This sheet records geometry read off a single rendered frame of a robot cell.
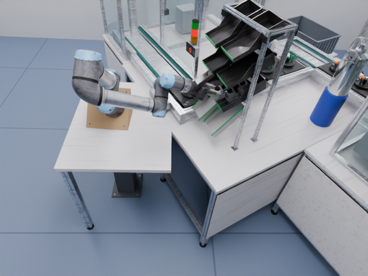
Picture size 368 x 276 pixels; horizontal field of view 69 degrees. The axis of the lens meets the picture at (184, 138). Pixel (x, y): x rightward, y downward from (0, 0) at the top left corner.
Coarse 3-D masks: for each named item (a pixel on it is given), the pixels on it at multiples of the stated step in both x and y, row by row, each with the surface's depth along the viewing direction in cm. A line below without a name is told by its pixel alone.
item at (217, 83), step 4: (224, 68) 166; (216, 76) 168; (212, 80) 167; (216, 80) 166; (220, 80) 165; (212, 84) 166; (216, 84) 164; (220, 84) 163; (224, 88) 160; (208, 96) 160
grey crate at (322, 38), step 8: (296, 16) 342; (304, 16) 344; (304, 24) 347; (312, 24) 338; (288, 32) 325; (304, 32) 351; (312, 32) 341; (320, 32) 332; (328, 32) 323; (304, 40) 309; (312, 40) 300; (320, 40) 335; (328, 40) 305; (336, 40) 314; (320, 48) 306; (328, 48) 315
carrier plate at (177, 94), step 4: (172, 92) 199; (176, 92) 199; (180, 92) 199; (176, 96) 195; (180, 96) 196; (180, 100) 193; (184, 100) 193; (188, 100) 193; (192, 100) 193; (196, 100) 194; (180, 104) 193; (184, 104) 190; (188, 104) 190; (192, 104) 190
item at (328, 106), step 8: (320, 96) 190; (328, 96) 182; (320, 104) 189; (328, 104) 184; (336, 104) 182; (312, 112) 200; (320, 112) 191; (328, 112) 188; (336, 112) 188; (312, 120) 200; (320, 120) 194; (328, 120) 193
